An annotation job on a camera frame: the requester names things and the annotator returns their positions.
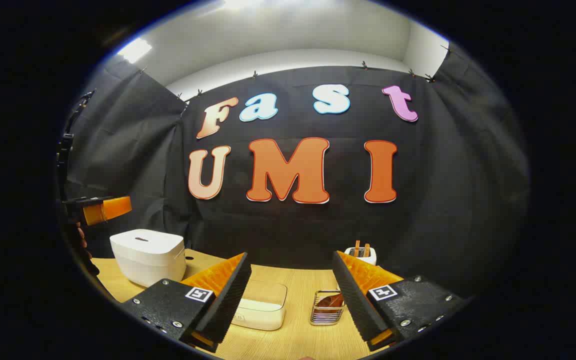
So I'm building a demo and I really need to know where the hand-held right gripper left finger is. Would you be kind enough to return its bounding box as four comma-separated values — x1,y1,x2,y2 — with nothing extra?
119,251,252,353

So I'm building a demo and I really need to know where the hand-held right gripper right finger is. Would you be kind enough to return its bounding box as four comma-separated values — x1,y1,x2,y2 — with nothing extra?
331,250,469,353

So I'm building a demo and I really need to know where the brown wooden spoon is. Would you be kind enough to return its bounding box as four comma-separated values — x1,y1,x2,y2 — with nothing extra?
317,293,344,310

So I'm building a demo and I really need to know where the metal wire chopstick holder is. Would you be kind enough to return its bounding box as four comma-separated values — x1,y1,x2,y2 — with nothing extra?
310,290,346,327

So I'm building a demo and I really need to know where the white rice cooker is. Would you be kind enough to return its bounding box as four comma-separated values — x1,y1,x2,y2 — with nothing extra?
109,229,187,288

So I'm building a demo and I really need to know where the clear plastic box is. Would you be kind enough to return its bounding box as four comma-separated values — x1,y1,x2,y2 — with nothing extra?
230,280,289,332

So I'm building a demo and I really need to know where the white toaster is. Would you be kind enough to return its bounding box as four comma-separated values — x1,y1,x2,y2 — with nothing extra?
344,246,378,266

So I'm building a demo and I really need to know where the ceiling light panel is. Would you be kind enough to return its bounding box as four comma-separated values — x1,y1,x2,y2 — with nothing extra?
117,38,153,65

